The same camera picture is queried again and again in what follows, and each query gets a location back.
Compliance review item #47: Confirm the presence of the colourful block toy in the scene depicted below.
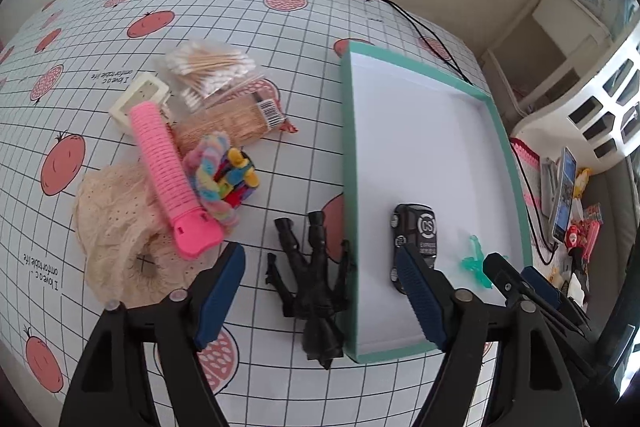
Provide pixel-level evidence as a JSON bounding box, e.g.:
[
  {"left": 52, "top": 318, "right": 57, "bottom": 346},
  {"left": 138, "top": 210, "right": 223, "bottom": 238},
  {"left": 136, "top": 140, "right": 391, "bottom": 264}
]
[{"left": 215, "top": 147, "right": 262, "bottom": 208}]

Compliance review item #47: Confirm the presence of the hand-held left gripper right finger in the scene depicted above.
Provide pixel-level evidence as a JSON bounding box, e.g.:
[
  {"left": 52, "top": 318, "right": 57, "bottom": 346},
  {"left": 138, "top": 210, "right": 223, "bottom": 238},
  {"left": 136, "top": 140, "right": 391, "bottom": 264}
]
[{"left": 395, "top": 244, "right": 586, "bottom": 427}]

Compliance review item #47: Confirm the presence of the brown snack packet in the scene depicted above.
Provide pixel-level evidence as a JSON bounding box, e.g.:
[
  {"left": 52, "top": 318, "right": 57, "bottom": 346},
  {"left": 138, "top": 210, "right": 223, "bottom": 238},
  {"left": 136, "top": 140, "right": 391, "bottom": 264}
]
[{"left": 172, "top": 77, "right": 300, "bottom": 158}]

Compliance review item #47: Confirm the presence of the grid fruit-print tablecloth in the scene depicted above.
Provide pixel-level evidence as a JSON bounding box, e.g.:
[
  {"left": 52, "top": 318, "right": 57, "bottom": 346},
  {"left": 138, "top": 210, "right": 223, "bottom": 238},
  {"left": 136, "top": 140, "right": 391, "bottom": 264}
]
[{"left": 0, "top": 0, "right": 506, "bottom": 427}]

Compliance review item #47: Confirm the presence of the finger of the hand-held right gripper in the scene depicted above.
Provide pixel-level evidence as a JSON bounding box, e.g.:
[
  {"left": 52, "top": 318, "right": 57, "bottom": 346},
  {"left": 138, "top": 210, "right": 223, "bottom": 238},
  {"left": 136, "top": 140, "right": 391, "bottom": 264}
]
[
  {"left": 519, "top": 266, "right": 583, "bottom": 323},
  {"left": 482, "top": 253, "right": 591, "bottom": 338}
]

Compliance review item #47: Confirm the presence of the black toy car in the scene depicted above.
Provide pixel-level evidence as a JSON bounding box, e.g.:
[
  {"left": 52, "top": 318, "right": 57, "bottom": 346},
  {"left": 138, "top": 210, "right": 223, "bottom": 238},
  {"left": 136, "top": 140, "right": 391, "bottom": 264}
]
[{"left": 389, "top": 203, "right": 440, "bottom": 295}]

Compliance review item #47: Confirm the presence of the cream storage rack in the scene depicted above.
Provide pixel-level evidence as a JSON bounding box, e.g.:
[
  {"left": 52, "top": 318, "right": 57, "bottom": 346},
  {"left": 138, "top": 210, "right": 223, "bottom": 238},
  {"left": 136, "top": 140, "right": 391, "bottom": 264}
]
[{"left": 482, "top": 0, "right": 613, "bottom": 118}]

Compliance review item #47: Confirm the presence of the white slotted plastic chair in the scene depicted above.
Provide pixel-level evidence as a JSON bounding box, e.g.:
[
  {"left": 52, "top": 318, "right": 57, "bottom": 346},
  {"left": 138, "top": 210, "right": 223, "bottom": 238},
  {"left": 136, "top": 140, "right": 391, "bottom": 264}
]
[{"left": 510, "top": 22, "right": 640, "bottom": 162}]

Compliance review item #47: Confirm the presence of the green-rimmed white box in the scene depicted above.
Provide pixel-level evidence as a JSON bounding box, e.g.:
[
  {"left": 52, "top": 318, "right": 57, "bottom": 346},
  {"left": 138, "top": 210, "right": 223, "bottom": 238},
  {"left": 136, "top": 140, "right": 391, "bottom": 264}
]
[{"left": 340, "top": 39, "right": 535, "bottom": 364}]

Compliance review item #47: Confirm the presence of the cream rectangular plastic box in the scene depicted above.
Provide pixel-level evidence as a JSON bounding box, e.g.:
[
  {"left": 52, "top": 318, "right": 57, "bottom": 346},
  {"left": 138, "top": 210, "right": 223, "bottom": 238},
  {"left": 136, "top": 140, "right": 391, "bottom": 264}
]
[{"left": 109, "top": 73, "right": 173, "bottom": 135}]

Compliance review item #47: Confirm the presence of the bag of cotton swabs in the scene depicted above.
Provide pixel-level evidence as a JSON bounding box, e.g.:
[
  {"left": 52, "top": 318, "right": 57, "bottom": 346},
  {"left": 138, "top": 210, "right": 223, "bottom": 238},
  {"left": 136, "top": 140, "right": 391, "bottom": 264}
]
[{"left": 155, "top": 39, "right": 263, "bottom": 110}]

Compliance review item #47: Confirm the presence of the black toy figure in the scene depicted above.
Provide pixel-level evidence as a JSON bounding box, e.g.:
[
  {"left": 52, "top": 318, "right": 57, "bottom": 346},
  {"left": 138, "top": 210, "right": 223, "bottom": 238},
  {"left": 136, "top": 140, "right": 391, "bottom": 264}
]
[{"left": 265, "top": 209, "right": 357, "bottom": 370}]

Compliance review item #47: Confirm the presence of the pastel rainbow scrunchie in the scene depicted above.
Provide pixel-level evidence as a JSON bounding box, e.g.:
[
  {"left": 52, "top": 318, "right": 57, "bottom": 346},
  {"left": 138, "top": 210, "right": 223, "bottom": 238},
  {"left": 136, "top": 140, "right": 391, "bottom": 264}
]
[{"left": 182, "top": 132, "right": 241, "bottom": 235}]

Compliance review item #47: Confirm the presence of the smartphone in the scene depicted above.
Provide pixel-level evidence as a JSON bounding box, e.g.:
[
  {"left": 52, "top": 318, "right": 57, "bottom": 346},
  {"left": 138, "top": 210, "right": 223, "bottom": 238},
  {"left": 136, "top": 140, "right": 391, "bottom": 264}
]
[{"left": 550, "top": 147, "right": 578, "bottom": 244}]

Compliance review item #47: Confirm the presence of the clear green plastic toy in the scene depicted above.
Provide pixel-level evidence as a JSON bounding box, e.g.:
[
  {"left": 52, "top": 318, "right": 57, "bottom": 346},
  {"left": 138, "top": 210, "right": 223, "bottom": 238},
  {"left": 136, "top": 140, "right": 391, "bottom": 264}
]
[{"left": 460, "top": 234, "right": 496, "bottom": 289}]

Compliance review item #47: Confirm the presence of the grey phone stand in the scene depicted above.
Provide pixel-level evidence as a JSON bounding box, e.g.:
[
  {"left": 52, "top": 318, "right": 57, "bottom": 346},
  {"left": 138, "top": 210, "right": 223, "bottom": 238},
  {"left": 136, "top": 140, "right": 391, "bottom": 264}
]
[{"left": 540, "top": 157, "right": 558, "bottom": 218}]

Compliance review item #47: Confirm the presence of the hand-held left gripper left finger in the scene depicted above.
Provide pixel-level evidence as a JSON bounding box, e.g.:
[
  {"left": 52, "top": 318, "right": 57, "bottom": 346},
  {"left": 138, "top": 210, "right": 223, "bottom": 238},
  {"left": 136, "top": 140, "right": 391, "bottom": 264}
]
[{"left": 60, "top": 242, "right": 247, "bottom": 427}]

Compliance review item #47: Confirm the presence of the pink and white crochet mat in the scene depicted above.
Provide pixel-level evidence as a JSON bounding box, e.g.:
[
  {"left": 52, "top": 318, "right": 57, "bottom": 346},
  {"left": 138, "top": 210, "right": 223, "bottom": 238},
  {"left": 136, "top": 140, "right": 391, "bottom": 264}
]
[{"left": 510, "top": 134, "right": 566, "bottom": 268}]

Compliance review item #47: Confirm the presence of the grey fabric seat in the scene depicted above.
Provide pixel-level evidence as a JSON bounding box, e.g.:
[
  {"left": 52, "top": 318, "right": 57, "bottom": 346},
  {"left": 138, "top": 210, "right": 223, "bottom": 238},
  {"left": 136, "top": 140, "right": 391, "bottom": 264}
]
[{"left": 575, "top": 152, "right": 640, "bottom": 323}]

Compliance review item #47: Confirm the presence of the red snack packet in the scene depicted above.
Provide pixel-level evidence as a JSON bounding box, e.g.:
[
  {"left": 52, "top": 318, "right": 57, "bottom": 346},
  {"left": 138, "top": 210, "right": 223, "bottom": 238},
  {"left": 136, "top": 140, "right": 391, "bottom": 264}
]
[{"left": 565, "top": 204, "right": 603, "bottom": 253}]

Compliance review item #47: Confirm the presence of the pink hair roller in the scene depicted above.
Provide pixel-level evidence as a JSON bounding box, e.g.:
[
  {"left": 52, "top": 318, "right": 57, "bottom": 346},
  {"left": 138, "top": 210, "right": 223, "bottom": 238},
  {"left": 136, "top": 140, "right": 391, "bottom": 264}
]
[{"left": 130, "top": 102, "right": 223, "bottom": 262}]

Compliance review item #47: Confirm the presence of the beige lace cloth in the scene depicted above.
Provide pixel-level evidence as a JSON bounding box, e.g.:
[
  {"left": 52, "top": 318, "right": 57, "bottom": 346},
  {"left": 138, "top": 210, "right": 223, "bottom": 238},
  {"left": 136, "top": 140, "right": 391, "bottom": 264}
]
[{"left": 74, "top": 162, "right": 201, "bottom": 308}]

